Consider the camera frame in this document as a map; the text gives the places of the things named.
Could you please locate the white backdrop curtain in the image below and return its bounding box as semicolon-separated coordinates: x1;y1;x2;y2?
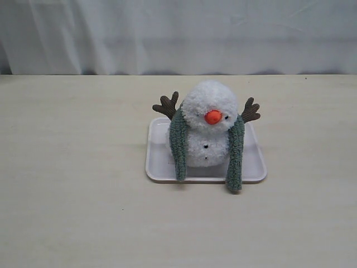
1;1;356;75

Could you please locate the white plush snowman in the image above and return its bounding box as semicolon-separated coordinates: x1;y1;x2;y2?
152;80;260;168

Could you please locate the green fuzzy scarf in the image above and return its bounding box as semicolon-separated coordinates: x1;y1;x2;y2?
167;105;245;193

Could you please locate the white rectangular plastic tray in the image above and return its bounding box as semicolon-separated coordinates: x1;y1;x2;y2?
146;117;267;184

